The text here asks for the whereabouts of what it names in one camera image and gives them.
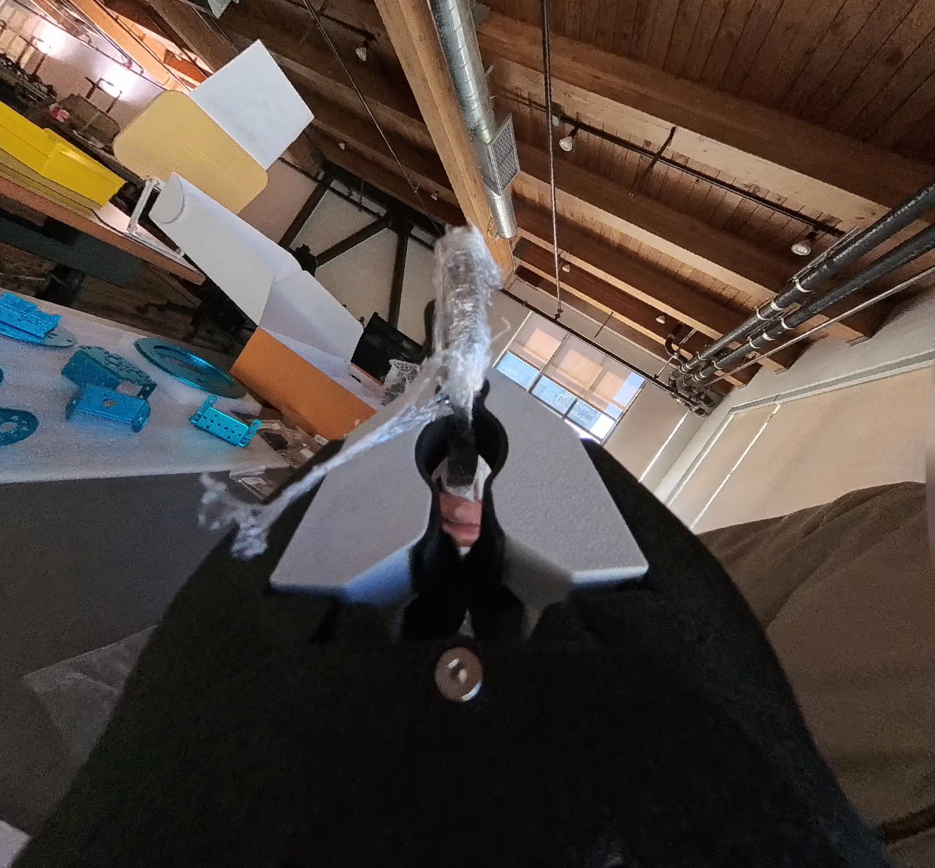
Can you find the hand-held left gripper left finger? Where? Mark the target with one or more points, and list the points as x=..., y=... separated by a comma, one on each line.
x=365, y=510

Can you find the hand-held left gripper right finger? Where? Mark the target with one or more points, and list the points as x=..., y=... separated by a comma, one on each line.
x=562, y=510

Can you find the person's right hand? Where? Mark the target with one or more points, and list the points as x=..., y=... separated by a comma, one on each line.
x=460, y=517

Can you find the pile of small screw bags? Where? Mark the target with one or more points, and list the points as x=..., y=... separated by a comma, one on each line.
x=277, y=444

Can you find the bubble wrap packing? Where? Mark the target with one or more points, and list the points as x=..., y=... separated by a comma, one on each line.
x=402, y=379

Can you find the orange cardboard box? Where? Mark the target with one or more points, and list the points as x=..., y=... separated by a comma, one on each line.
x=292, y=371

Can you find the white foam sheet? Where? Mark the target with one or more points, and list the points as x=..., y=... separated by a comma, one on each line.
x=109, y=452

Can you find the group of blue metal brackets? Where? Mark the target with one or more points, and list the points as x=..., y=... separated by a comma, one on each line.
x=102, y=371

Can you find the person's beige jacket torso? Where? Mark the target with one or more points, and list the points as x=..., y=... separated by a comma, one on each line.
x=840, y=627

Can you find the metal ceiling pipes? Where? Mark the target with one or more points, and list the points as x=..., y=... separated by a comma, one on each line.
x=803, y=291

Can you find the large clear plastic bag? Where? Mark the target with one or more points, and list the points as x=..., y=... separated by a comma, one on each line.
x=80, y=678

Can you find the ceiling spot light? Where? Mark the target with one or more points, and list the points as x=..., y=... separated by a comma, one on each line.
x=802, y=247

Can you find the ceiling light bulb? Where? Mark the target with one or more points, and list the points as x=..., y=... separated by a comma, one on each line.
x=568, y=141

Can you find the wooden-edged table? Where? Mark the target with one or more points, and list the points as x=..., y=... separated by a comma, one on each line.
x=87, y=233

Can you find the yellow and white panel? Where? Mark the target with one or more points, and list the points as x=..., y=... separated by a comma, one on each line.
x=190, y=145

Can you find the stack of yellow boxes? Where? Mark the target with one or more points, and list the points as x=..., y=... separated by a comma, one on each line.
x=58, y=167

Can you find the small blue U bracket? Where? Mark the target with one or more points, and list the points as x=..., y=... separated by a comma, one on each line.
x=219, y=426

